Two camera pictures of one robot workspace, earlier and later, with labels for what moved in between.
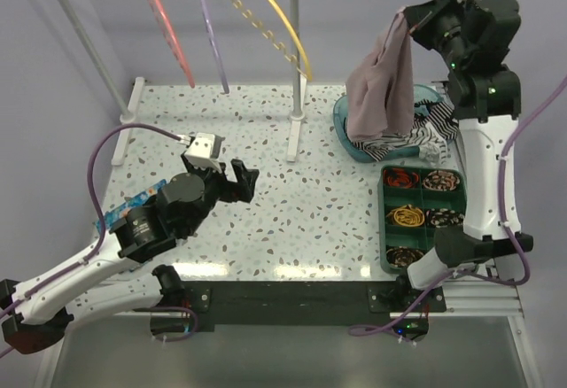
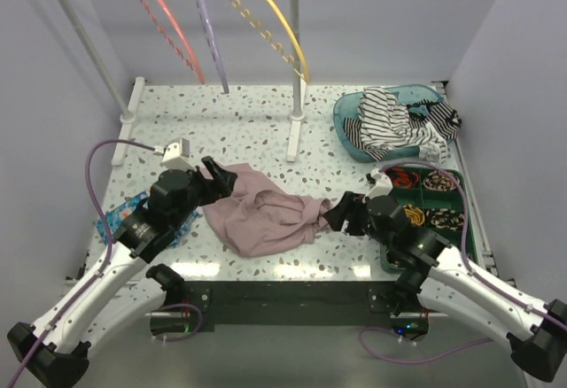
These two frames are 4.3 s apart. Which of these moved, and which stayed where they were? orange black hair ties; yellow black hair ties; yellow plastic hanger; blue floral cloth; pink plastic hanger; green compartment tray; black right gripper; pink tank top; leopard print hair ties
Moved: pink plastic hanger; pink tank top; black right gripper
Stayed: blue floral cloth; yellow plastic hanger; yellow black hair ties; orange black hair ties; leopard print hair ties; green compartment tray
